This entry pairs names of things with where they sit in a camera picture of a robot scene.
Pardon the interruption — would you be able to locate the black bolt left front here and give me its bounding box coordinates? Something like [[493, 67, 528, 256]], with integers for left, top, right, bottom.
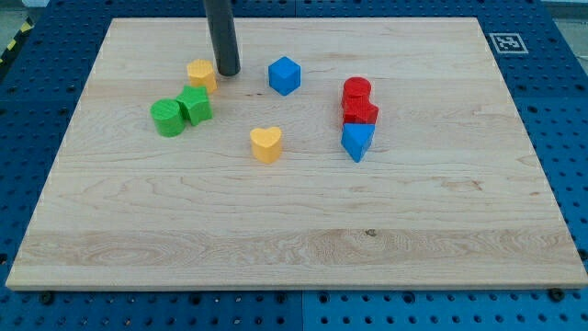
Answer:
[[39, 291, 54, 305]]

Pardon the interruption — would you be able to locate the red cylinder block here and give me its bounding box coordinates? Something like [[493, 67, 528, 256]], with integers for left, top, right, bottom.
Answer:
[[341, 76, 371, 107]]

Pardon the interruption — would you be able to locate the black bolt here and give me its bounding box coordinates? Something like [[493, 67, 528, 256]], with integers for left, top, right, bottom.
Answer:
[[39, 291, 54, 305], [548, 288, 566, 302]]

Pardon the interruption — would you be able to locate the green star block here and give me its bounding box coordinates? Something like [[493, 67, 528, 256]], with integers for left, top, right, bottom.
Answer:
[[175, 86, 213, 126]]

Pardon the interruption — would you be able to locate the red ridged block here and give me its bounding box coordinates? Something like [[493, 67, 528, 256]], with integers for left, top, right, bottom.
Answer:
[[343, 97, 379, 124]]

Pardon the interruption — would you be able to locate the white fiducial marker tag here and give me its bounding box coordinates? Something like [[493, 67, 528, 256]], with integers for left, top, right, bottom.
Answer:
[[489, 32, 528, 54]]

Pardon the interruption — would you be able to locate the green cylinder block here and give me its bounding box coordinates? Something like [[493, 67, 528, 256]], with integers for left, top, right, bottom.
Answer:
[[150, 98, 186, 137]]

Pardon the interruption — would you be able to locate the yellow heart block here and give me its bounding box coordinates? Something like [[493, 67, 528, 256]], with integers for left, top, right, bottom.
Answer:
[[250, 127, 282, 164]]

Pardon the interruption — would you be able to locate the light wooden board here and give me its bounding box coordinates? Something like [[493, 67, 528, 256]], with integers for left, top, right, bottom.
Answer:
[[6, 17, 587, 291]]

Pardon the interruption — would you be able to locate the blue triangle block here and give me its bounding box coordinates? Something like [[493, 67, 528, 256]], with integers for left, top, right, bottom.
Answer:
[[341, 123, 376, 163]]

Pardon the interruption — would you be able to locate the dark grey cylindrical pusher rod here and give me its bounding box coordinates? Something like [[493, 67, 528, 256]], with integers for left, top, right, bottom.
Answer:
[[203, 0, 241, 76]]

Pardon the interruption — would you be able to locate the yellow hexagon block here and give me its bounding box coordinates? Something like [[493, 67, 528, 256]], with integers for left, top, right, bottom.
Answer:
[[187, 59, 218, 93]]

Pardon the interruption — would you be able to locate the blue cube block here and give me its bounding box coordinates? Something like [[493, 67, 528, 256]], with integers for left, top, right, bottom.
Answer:
[[268, 56, 301, 96]]

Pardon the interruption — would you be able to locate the black bolt right front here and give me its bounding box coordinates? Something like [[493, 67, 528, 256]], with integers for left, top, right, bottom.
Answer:
[[548, 288, 566, 302]]

